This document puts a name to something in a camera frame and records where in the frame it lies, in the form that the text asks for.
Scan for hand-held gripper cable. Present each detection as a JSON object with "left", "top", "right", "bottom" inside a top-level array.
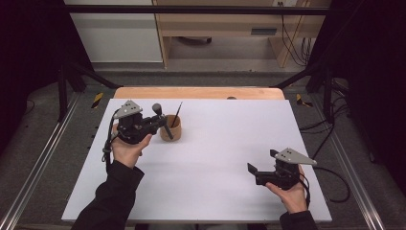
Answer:
[
  {"left": 298, "top": 165, "right": 351, "bottom": 209},
  {"left": 101, "top": 109, "right": 122, "bottom": 171}
]

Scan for black metal stand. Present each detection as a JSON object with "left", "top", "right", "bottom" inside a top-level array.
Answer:
[
  {"left": 56, "top": 59, "right": 124, "bottom": 123},
  {"left": 271, "top": 59, "right": 337, "bottom": 125}
]

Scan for right hand-held gripper cable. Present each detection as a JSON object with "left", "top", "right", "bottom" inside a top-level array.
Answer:
[{"left": 298, "top": 165, "right": 351, "bottom": 209}]

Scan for black floor cables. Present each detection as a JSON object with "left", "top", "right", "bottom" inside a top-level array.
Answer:
[{"left": 299, "top": 78, "right": 352, "bottom": 159}]

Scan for tan holder with bear figure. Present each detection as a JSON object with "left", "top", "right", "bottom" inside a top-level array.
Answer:
[{"left": 159, "top": 114, "right": 183, "bottom": 143}]

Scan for thin black brush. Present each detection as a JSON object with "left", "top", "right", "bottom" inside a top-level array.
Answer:
[{"left": 170, "top": 101, "right": 184, "bottom": 128}]

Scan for aluminium rail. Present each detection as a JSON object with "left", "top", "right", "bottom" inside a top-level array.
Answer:
[
  {"left": 309, "top": 95, "right": 388, "bottom": 230},
  {"left": 0, "top": 91, "right": 81, "bottom": 230}
]

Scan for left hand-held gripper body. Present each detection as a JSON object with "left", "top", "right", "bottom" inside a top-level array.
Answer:
[{"left": 113, "top": 100, "right": 161, "bottom": 145}]

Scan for black curtain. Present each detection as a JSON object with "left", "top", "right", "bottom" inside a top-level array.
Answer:
[
  {"left": 306, "top": 0, "right": 406, "bottom": 195},
  {"left": 0, "top": 0, "right": 94, "bottom": 156}
]

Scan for person's left hand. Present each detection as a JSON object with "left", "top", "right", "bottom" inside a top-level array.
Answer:
[{"left": 109, "top": 124, "right": 154, "bottom": 170}]

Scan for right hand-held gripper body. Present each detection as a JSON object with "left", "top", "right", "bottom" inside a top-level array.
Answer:
[{"left": 255, "top": 147, "right": 318, "bottom": 191}]

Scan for black horizontal bar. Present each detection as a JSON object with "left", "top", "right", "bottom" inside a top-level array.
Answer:
[{"left": 61, "top": 4, "right": 334, "bottom": 16}]

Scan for left hand-held gripper cable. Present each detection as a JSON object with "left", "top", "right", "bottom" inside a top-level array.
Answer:
[{"left": 101, "top": 109, "right": 122, "bottom": 171}]

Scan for black makeup brush silver ferrule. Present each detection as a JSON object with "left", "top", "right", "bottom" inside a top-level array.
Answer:
[{"left": 150, "top": 102, "right": 175, "bottom": 141}]

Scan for black hanging cables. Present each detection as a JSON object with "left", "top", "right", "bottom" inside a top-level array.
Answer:
[{"left": 278, "top": 1, "right": 313, "bottom": 67}]

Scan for white cabinet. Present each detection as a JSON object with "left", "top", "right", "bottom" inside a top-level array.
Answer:
[{"left": 63, "top": 0, "right": 164, "bottom": 63}]

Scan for person's right hand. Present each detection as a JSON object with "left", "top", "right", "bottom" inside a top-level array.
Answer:
[{"left": 264, "top": 166, "right": 308, "bottom": 215}]

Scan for beige wooden desk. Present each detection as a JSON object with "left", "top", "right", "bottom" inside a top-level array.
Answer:
[{"left": 152, "top": 0, "right": 333, "bottom": 69}]

